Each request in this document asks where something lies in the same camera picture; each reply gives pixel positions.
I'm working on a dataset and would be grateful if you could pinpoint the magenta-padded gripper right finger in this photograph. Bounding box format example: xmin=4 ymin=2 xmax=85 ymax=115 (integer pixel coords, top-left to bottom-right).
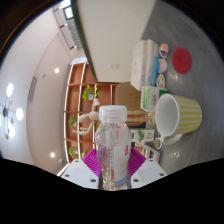
xmin=128 ymin=147 xmax=167 ymax=190

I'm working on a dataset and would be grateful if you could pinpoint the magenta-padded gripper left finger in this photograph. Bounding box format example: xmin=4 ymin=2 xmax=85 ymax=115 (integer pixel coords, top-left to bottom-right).
xmin=59 ymin=147 xmax=101 ymax=190

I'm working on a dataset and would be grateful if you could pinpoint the clear plastic water bottle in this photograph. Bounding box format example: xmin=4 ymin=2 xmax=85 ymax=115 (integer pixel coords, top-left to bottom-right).
xmin=94 ymin=105 xmax=132 ymax=191

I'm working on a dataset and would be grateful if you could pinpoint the black book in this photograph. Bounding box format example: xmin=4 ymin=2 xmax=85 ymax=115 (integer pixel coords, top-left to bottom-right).
xmin=133 ymin=143 xmax=161 ymax=164

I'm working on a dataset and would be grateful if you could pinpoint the round printed badge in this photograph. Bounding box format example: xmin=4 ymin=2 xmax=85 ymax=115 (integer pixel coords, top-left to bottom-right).
xmin=153 ymin=137 xmax=163 ymax=150
xmin=158 ymin=58 xmax=168 ymax=74
xmin=155 ymin=73 xmax=167 ymax=89

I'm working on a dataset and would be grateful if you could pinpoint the wooden artist mannequin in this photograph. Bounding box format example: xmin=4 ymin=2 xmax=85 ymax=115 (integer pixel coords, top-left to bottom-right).
xmin=72 ymin=97 xmax=158 ymax=136

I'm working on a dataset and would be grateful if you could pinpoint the yellow striped white mug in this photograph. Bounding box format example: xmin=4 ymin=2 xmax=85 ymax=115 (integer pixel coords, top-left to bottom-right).
xmin=155 ymin=93 xmax=203 ymax=146

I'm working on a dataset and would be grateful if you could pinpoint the wooden shelf unit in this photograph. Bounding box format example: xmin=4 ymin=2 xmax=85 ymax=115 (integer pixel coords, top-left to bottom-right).
xmin=56 ymin=62 xmax=118 ymax=176

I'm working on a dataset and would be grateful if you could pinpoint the small green and white box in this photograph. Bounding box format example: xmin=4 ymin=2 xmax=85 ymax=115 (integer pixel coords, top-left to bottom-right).
xmin=139 ymin=85 xmax=169 ymax=113

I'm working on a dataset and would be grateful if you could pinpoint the tan chair back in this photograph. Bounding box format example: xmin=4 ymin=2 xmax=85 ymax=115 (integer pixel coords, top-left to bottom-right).
xmin=114 ymin=81 xmax=144 ymax=113

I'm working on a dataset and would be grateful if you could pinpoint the branched ceiling lamp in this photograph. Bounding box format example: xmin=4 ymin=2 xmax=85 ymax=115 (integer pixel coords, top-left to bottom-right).
xmin=0 ymin=82 xmax=25 ymax=140

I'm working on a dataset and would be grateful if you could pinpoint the ceiling air vent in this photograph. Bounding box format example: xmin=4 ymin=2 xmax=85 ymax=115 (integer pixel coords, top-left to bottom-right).
xmin=27 ymin=76 xmax=38 ymax=103

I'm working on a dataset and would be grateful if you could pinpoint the long white box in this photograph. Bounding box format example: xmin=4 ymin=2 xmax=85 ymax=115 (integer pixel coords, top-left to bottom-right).
xmin=130 ymin=39 xmax=159 ymax=91

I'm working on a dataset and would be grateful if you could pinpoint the flat round red coaster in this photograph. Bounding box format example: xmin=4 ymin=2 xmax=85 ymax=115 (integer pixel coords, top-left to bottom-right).
xmin=172 ymin=47 xmax=192 ymax=75

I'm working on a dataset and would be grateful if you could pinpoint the orange and blue round badge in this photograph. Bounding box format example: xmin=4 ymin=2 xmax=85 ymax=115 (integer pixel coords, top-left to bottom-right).
xmin=158 ymin=43 xmax=170 ymax=60

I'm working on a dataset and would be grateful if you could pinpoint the grey window curtain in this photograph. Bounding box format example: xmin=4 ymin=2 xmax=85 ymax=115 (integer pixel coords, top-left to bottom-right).
xmin=53 ymin=6 xmax=84 ymax=51

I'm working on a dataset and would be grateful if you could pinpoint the window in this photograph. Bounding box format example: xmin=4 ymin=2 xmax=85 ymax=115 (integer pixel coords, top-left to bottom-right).
xmin=61 ymin=0 xmax=76 ymax=19

